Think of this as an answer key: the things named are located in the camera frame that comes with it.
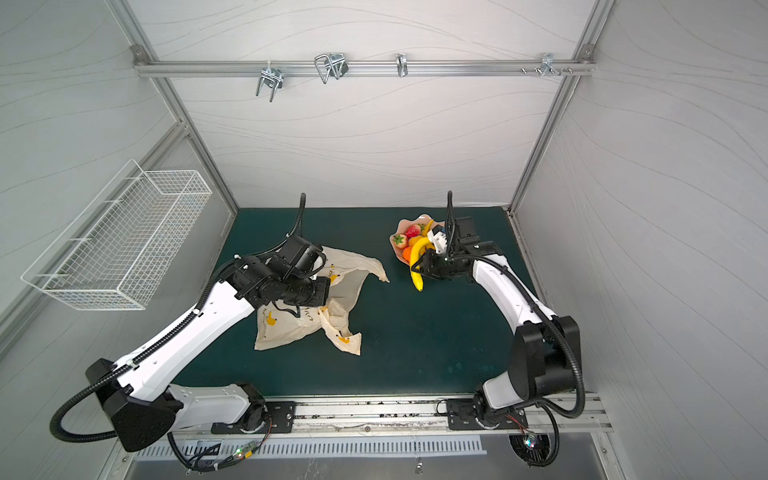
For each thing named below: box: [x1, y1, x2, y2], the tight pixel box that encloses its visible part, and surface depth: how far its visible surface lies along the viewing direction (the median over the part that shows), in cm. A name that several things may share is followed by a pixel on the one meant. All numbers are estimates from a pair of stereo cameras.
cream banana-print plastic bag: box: [255, 246, 390, 355], surface depth 76 cm
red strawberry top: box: [405, 224, 421, 239], surface depth 109 cm
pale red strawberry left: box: [393, 234, 408, 249], surface depth 103 cm
